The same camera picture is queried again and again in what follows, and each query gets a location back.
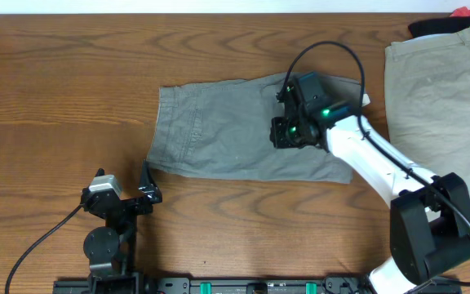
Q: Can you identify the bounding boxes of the grey shorts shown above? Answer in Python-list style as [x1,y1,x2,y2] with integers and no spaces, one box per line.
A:
[148,73,353,184]

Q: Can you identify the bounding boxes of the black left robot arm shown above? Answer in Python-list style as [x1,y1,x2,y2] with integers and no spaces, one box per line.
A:
[81,160,162,278]

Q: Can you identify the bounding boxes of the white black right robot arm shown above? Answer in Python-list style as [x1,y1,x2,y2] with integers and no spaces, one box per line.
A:
[270,84,470,293]

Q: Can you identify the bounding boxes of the beige khaki shorts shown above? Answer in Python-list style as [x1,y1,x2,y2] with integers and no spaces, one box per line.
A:
[384,29,470,194]

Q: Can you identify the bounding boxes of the black garment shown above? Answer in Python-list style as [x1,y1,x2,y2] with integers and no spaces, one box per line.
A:
[408,16,470,38]

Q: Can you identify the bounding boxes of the black left camera cable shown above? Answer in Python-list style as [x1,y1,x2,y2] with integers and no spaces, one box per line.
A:
[4,203,85,294]

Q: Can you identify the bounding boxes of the black camera cable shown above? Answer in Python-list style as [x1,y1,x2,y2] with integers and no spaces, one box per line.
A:
[286,40,470,294]
[4,203,85,294]

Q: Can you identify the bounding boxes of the black right camera cable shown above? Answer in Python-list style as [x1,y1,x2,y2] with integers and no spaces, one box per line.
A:
[286,40,470,294]

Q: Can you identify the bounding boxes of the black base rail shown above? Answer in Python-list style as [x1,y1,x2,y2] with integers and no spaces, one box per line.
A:
[52,272,463,294]

